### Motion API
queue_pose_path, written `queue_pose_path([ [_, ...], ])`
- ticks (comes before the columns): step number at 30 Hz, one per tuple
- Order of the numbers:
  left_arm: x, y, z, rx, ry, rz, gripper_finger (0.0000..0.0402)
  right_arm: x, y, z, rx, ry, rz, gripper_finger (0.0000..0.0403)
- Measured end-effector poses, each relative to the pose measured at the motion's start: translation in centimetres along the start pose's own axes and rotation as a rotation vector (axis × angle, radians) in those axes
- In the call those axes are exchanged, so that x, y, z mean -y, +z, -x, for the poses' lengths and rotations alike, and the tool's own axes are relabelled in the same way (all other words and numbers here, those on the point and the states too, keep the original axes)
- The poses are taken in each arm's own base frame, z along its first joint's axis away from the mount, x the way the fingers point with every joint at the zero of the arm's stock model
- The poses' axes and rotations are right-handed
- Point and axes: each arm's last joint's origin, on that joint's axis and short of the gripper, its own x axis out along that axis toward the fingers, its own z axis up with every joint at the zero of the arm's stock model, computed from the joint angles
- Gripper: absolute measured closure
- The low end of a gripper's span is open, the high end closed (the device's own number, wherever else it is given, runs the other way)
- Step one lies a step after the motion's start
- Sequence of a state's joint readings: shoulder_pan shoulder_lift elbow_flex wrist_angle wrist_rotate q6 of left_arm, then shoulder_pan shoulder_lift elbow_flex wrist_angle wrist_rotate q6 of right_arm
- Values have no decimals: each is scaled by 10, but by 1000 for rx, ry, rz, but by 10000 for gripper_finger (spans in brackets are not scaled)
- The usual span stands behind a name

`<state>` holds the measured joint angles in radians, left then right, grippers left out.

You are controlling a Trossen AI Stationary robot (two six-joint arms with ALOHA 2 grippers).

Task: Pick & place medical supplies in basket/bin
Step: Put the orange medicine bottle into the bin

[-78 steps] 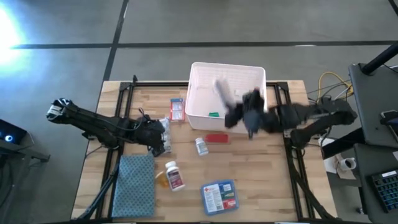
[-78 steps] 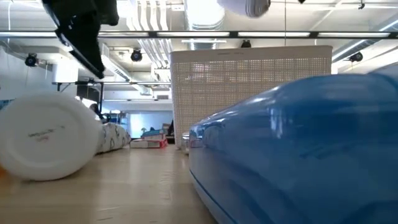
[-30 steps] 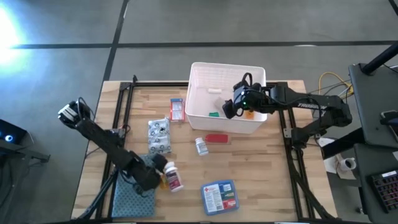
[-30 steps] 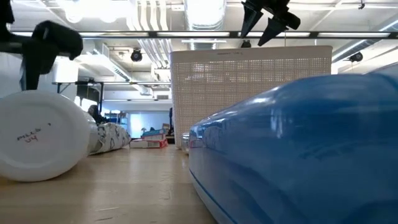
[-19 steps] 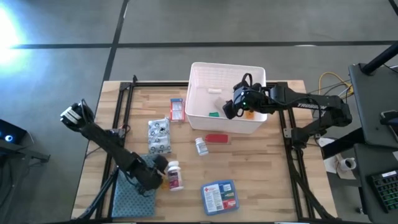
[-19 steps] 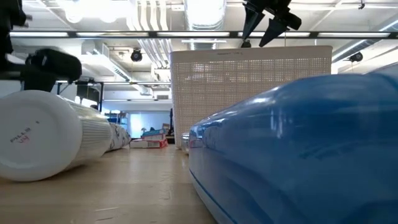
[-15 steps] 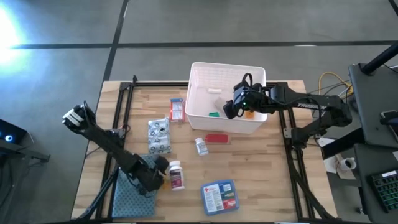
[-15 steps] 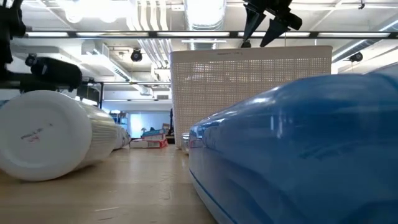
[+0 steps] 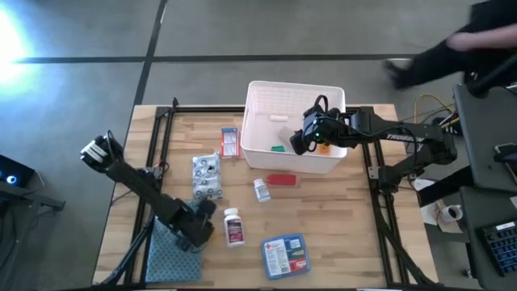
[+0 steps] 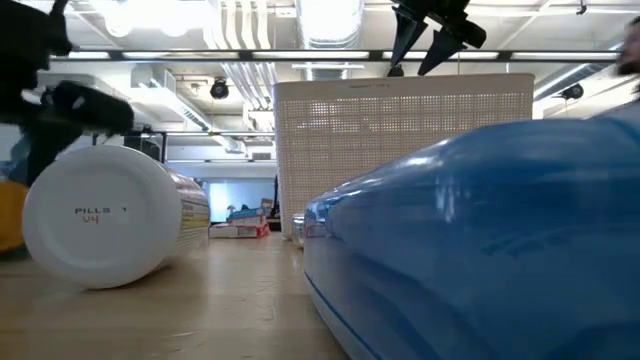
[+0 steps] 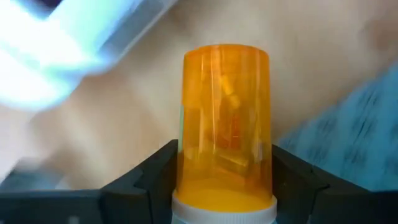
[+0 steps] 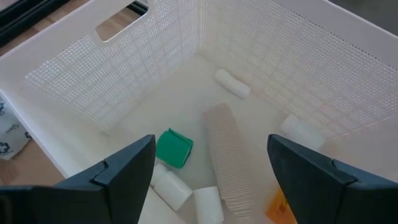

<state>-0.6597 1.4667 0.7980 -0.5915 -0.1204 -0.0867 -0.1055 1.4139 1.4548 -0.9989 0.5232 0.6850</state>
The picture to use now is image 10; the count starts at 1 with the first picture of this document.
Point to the silver ventilation duct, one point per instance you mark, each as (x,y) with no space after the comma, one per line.
(330,22)

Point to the black overhead camera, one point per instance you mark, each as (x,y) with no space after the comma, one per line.
(395,70)

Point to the blue first aid case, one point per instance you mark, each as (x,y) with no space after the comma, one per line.
(475,225)

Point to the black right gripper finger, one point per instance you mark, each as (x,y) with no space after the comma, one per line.
(407,35)
(440,55)

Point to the white perforated plastic basket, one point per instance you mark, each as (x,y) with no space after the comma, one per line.
(400,125)

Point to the amber pill bottle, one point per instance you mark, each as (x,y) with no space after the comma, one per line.
(10,215)

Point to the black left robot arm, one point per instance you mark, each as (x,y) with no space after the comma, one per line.
(25,50)

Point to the red white bandage box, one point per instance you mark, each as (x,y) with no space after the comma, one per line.
(245,222)

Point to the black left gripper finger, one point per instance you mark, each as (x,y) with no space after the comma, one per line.
(47,147)

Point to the black ceiling spotlight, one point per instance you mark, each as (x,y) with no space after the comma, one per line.
(219,89)
(572,91)

